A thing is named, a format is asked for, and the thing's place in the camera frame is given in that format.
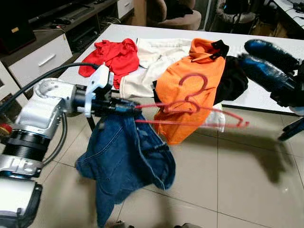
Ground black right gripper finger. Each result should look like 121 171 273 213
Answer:
237 53 295 94
244 39 300 72

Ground blue denim shorts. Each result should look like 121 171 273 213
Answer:
76 110 176 228

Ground black garment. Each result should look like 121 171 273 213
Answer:
211 40 249 106

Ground cluttered office desk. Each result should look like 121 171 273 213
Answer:
273 0 304 28

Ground red garment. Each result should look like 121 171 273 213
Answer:
78 38 140 78

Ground orange polo shirt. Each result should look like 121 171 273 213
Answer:
154 37 228 146

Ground small white cloth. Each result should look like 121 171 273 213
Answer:
199 105 227 133

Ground white drawer TV cabinet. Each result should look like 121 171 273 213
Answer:
0 0 135 103

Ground white table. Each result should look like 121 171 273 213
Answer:
57 24 304 131

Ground grey left robot foot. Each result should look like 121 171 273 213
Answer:
107 220 134 228

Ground grey robot foot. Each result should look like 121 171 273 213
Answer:
107 220 134 228
173 222 204 228

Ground grey right robot foot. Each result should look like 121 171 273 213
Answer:
173 222 204 228

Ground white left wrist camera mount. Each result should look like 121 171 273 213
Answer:
77 64 114 118

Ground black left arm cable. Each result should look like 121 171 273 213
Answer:
0 62 104 168

